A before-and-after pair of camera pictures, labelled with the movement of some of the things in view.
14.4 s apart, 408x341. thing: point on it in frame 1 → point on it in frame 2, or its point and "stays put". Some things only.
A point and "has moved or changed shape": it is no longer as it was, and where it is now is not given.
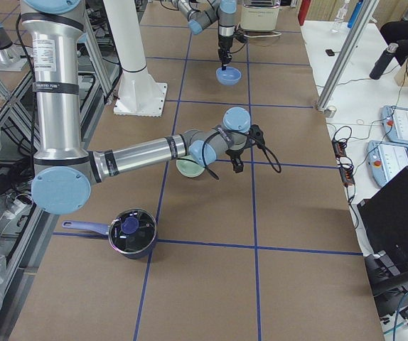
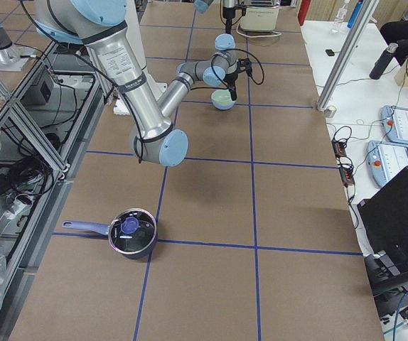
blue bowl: [229, 77] has moved or changed shape
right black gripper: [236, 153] → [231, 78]
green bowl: [188, 167] → [222, 96]
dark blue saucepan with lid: [132, 232] stays put
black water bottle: [383, 62] stays put
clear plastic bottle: [340, 17] stays put
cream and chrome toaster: [259, 15] stays put
